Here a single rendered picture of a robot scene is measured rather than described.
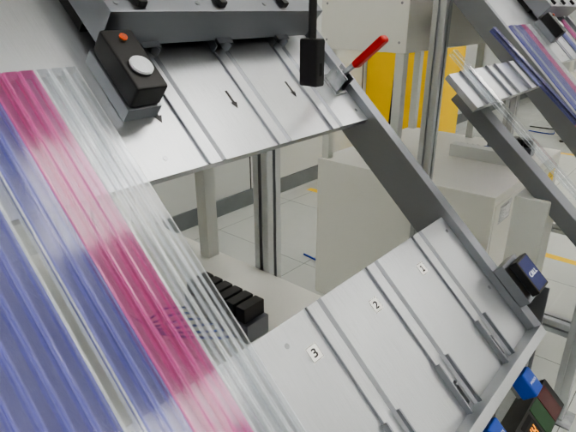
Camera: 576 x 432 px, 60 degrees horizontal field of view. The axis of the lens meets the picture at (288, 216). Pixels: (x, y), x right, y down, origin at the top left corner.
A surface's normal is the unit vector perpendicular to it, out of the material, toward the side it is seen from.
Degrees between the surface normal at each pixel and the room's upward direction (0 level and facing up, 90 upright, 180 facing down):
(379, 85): 90
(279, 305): 0
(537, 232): 90
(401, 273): 43
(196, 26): 133
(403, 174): 90
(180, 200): 90
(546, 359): 0
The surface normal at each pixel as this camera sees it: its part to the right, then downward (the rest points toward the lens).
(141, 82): 0.51, -0.51
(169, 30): 0.55, 0.81
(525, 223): -0.65, 0.29
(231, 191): 0.76, 0.25
